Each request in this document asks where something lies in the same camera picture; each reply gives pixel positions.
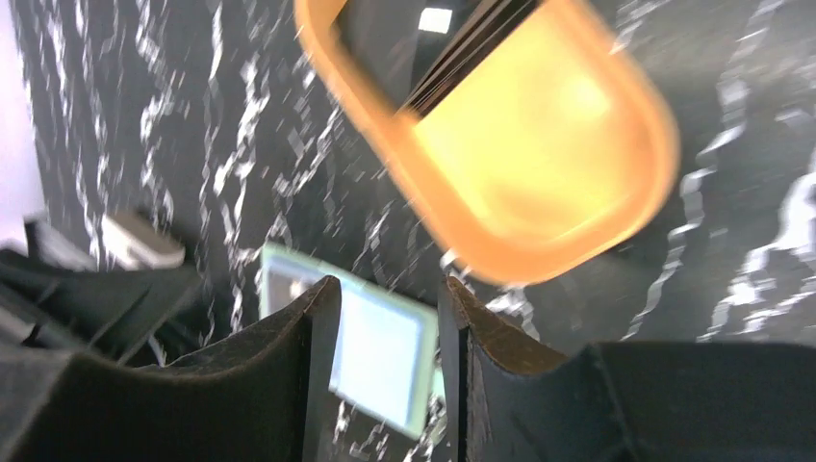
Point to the mint green card holder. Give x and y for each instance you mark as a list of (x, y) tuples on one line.
[(384, 360)]

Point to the tan oval tray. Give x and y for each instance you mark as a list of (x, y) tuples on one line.
[(554, 149)]

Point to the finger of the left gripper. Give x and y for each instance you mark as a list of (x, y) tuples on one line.
[(116, 311)]

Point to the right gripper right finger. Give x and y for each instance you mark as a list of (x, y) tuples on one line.
[(511, 398)]

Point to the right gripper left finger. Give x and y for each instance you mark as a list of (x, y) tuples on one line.
[(258, 395)]

